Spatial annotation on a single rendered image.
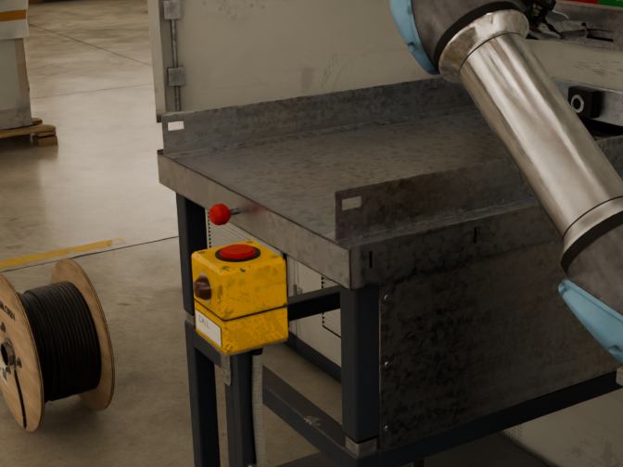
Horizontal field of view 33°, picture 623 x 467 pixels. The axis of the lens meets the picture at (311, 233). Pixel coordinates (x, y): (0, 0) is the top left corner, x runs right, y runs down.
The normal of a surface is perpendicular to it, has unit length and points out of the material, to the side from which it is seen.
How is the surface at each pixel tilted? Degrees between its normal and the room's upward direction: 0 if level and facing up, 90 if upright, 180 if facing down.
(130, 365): 0
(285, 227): 90
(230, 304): 89
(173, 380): 0
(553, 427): 90
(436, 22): 78
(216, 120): 90
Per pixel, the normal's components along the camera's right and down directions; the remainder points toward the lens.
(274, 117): 0.51, 0.26
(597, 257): -0.69, -0.07
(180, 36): 0.17, 0.31
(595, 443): -0.86, 0.18
